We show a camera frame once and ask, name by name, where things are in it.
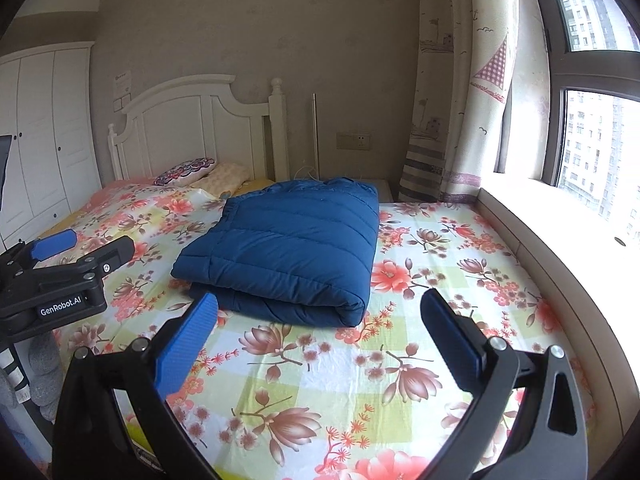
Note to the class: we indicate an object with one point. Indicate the peach fleece blanket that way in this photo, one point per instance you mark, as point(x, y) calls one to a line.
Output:
point(223, 181)

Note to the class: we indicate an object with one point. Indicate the embroidered decorative pillow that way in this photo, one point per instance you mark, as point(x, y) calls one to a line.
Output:
point(186, 173)

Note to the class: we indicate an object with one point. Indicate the dark framed window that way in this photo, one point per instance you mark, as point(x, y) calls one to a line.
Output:
point(593, 142)

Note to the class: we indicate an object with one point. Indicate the wall power socket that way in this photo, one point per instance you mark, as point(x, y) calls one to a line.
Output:
point(353, 141)

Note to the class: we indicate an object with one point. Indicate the floral bed sheet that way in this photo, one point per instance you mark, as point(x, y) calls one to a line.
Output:
point(266, 400)

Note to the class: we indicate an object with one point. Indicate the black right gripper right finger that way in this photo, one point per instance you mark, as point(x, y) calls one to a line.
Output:
point(548, 439)

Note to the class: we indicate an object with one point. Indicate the white wardrobe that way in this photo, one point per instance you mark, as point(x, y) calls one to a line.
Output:
point(51, 171)

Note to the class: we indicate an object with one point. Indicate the white wooden headboard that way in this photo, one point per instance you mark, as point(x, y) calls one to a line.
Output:
point(198, 116)

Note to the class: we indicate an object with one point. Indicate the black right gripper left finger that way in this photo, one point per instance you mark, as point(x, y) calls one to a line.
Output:
point(90, 437)

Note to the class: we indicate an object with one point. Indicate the patterned cream curtain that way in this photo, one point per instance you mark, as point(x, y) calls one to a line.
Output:
point(482, 99)

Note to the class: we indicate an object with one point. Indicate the blue quilted down coat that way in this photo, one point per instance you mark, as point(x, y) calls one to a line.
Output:
point(299, 252)

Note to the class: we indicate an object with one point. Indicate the beige window sill ledge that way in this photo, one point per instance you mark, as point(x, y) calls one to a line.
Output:
point(592, 266)

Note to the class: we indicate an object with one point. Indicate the yellow pillow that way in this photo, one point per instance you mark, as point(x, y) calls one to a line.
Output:
point(253, 185)

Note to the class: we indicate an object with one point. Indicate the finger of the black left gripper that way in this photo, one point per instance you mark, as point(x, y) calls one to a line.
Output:
point(107, 258)
point(44, 248)

